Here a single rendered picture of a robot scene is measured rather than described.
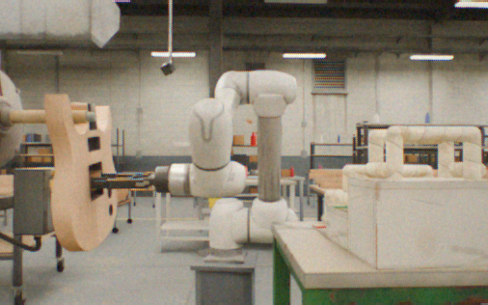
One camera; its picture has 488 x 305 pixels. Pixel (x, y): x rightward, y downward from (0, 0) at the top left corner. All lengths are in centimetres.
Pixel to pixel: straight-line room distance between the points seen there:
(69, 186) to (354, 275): 66
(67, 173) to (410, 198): 76
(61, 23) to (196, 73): 1153
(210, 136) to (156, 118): 1140
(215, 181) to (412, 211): 47
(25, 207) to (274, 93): 92
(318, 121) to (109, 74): 732
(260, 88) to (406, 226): 82
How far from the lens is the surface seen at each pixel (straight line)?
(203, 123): 83
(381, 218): 73
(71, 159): 92
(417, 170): 96
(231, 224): 155
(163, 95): 1231
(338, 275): 71
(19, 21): 87
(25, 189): 122
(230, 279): 156
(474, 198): 83
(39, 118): 97
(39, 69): 1390
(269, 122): 141
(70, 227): 93
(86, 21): 82
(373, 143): 82
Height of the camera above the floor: 114
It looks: 1 degrees up
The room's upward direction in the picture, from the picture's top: straight up
